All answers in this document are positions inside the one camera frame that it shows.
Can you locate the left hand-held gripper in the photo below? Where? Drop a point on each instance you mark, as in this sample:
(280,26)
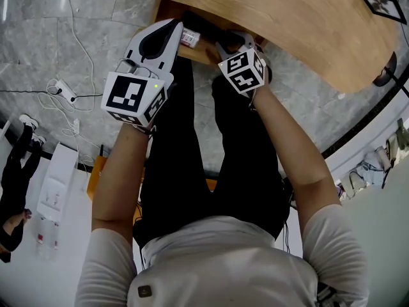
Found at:
(128,94)

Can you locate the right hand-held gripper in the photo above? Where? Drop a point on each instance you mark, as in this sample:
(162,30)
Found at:
(244,72)

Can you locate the small white bottle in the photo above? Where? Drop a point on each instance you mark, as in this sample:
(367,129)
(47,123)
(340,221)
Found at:
(190,37)

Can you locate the person's left forearm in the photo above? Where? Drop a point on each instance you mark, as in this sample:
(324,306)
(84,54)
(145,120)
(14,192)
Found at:
(118,177)

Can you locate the person's right forearm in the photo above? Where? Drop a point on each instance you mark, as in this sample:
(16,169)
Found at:
(297,158)

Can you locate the wooden coffee table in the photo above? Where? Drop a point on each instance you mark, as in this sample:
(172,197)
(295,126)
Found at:
(287,27)

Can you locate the black standing fan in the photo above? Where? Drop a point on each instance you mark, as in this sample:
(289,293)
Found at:
(385,72)

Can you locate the white cardboard box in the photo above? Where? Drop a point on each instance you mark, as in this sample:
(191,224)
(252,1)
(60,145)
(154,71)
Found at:
(59,177)

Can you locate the beige tote bag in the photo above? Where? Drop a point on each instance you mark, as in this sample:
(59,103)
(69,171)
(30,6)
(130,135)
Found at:
(353,184)

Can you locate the pale blue bag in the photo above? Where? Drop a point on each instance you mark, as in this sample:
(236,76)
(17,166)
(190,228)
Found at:
(374,168)

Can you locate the person's white shirt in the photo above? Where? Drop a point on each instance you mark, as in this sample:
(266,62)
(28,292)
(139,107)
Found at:
(223,267)

